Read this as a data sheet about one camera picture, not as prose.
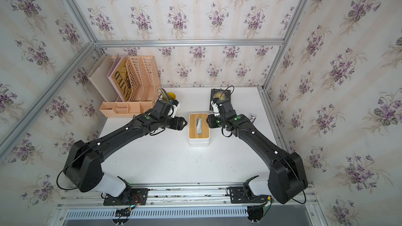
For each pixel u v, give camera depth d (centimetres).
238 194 73
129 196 66
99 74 89
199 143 85
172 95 102
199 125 89
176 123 73
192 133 84
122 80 96
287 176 40
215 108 75
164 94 98
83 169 42
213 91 118
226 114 62
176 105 78
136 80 114
